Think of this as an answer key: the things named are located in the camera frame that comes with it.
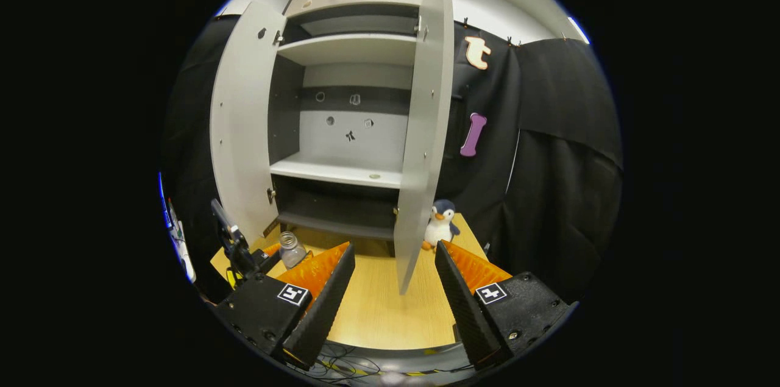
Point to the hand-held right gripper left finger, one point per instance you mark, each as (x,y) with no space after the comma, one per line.
(332,295)

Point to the penguin plush toy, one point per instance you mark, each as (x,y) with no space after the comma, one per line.
(440,225)

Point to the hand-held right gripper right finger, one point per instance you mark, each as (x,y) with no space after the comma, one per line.
(460,301)

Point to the black backdrop cloth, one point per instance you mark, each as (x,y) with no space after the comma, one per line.
(567,161)

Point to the grey cabinet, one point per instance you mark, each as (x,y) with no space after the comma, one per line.
(341,131)

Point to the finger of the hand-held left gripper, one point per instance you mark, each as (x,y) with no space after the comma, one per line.
(267,258)

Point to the clear bottle with red label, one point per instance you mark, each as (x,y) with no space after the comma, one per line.
(292,252)

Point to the grey cabinet door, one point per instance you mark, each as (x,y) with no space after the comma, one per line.
(244,119)
(423,131)

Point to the white cabinet shelf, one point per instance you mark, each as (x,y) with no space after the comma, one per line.
(350,49)
(341,169)

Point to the narrow ceiling light panel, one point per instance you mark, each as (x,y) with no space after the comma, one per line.
(579,29)

